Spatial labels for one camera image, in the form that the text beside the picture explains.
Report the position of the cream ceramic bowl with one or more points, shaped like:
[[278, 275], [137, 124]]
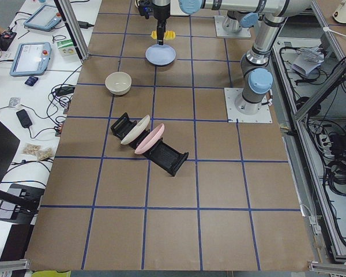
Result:
[[118, 83]]

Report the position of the cream plate in rack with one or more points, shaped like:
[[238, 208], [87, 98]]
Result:
[[136, 131]]

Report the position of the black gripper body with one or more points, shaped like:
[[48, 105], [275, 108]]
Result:
[[161, 12]]

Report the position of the aluminium frame post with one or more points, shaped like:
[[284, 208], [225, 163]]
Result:
[[69, 18]]

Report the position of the light blue plate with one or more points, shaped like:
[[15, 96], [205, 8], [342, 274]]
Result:
[[160, 55]]

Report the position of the pink plate in rack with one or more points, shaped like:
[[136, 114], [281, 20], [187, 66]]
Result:
[[148, 142]]

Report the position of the blue teach pendant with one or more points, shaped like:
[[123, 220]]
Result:
[[44, 19], [31, 59]]

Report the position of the blue teach pendant near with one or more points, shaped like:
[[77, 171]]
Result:
[[31, 59]]

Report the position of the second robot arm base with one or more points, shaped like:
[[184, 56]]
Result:
[[231, 23]]

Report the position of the black power adapter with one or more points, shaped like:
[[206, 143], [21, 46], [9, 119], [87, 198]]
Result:
[[64, 90]]

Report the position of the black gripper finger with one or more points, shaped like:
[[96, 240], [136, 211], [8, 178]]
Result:
[[159, 32], [163, 29]]

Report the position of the black dish rack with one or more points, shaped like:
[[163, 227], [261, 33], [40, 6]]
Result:
[[161, 153]]

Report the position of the small green white box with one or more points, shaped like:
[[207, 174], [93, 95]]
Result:
[[66, 47]]

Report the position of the yellow toy bread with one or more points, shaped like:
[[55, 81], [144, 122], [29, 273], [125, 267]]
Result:
[[168, 35]]

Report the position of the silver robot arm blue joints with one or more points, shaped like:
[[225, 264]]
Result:
[[258, 80]]

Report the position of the white power strip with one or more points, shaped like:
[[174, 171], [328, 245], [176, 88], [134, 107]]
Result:
[[325, 142]]

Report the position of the blue teach pendant far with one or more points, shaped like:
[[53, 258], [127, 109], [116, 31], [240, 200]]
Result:
[[44, 19]]

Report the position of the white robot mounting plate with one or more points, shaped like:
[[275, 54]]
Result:
[[240, 111]]

